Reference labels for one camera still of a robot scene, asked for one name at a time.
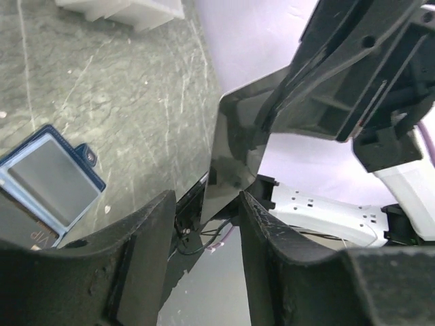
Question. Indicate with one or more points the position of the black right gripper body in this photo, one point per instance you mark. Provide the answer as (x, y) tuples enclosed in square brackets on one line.
[(388, 83)]

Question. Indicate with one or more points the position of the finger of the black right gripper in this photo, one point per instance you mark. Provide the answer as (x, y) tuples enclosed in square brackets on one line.
[(307, 100)]

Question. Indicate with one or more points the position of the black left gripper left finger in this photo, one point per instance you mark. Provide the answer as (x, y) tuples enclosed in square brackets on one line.
[(112, 277)]

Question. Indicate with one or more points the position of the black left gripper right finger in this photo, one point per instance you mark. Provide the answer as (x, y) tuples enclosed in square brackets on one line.
[(292, 280)]

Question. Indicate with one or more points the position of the black VIP credit card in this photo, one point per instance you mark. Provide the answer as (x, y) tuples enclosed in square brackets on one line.
[(22, 227), (54, 180)]

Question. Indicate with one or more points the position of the blue leather card holder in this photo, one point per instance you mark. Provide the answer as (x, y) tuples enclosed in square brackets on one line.
[(84, 158)]

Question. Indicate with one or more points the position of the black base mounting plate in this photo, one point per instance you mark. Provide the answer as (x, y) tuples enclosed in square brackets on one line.
[(186, 244)]

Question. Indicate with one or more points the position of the white plastic bin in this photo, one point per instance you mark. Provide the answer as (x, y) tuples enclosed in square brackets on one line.
[(142, 15)]

